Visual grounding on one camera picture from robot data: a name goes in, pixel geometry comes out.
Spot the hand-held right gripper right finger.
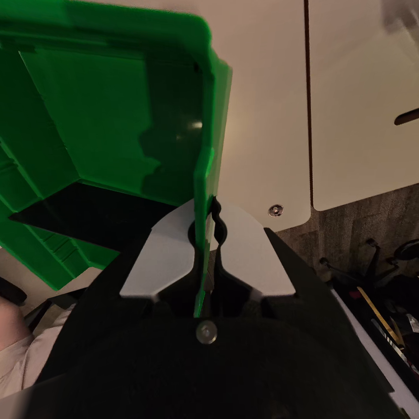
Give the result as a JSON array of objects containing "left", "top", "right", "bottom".
[{"left": 211, "top": 196, "right": 297, "bottom": 312}]

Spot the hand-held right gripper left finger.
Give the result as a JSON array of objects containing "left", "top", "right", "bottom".
[{"left": 119, "top": 198, "right": 197, "bottom": 312}]

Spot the green plastic bin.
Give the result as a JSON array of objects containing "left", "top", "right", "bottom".
[{"left": 0, "top": 0, "right": 234, "bottom": 318}]

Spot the black office chair base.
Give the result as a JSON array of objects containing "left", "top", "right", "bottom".
[{"left": 319, "top": 238, "right": 419, "bottom": 295}]

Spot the yellow strap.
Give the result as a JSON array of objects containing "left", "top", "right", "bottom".
[{"left": 356, "top": 286, "right": 406, "bottom": 348}]

